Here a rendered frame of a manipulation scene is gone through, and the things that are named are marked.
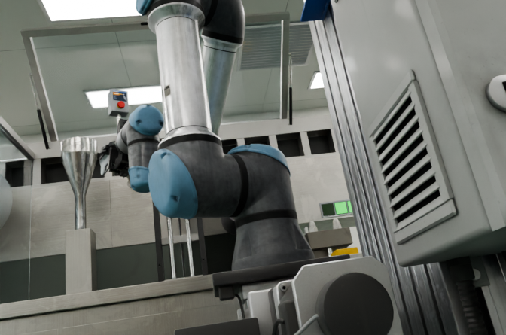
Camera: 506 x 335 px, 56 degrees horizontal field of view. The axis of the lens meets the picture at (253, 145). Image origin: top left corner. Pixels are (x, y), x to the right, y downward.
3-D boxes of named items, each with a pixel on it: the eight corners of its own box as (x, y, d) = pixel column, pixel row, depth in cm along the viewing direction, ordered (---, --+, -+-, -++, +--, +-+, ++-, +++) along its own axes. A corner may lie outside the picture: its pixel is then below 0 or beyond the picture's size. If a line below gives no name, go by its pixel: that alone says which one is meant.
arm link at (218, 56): (245, -18, 113) (204, 174, 125) (202, -29, 107) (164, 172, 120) (268, -15, 103) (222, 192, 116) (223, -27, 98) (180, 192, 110)
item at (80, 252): (56, 308, 162) (56, 153, 183) (66, 311, 175) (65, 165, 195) (98, 302, 164) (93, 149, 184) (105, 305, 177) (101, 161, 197)
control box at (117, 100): (113, 108, 186) (111, 86, 190) (108, 116, 191) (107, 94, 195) (130, 111, 190) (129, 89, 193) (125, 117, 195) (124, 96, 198)
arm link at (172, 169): (253, 207, 81) (215, -41, 101) (170, 208, 74) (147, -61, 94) (222, 225, 91) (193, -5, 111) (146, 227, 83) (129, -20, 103)
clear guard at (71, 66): (28, 35, 192) (28, 35, 192) (57, 141, 218) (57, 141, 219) (283, 18, 207) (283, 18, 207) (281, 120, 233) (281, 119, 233)
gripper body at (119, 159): (102, 175, 127) (114, 158, 118) (105, 145, 131) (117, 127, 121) (130, 179, 130) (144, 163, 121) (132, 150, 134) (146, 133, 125)
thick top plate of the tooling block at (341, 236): (310, 248, 170) (306, 232, 172) (291, 265, 207) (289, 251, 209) (353, 243, 172) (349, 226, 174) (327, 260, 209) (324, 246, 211)
